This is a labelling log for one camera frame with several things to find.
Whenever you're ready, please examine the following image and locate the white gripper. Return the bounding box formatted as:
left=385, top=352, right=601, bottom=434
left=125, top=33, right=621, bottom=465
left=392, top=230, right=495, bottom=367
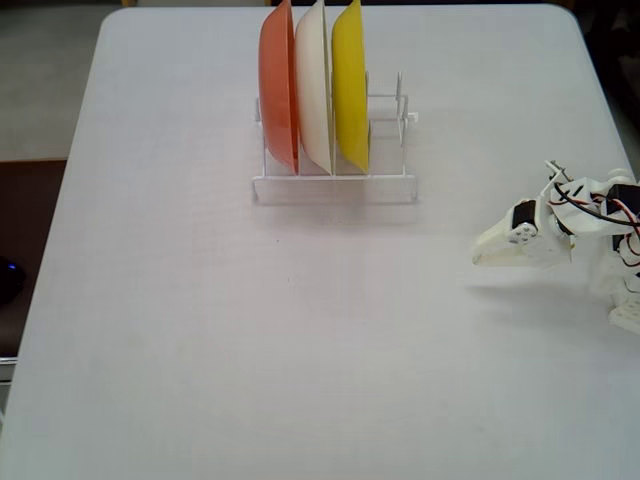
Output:
left=471, top=183, right=574, bottom=267

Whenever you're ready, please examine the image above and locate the yellow plate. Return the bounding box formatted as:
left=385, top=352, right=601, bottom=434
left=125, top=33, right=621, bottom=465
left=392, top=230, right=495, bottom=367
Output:
left=330, top=0, right=372, bottom=174

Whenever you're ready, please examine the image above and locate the cream white plate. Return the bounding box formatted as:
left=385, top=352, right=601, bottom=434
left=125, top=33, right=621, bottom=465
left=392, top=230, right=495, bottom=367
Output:
left=294, top=0, right=335, bottom=177

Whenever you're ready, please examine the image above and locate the red-orange plate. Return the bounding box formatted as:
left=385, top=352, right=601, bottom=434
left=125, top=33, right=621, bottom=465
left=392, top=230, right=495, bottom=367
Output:
left=257, top=0, right=302, bottom=177

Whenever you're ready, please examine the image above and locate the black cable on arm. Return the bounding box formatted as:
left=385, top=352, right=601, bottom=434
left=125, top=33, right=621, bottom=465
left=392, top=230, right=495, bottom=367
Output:
left=551, top=169, right=640, bottom=225

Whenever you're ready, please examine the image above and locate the red servo wire bundle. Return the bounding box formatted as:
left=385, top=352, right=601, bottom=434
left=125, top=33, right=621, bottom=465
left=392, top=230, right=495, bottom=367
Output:
left=547, top=192, right=640, bottom=274

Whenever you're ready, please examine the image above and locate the white wire dish rack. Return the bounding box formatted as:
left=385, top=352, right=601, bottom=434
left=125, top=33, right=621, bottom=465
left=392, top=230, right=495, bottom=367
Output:
left=250, top=71, right=421, bottom=207

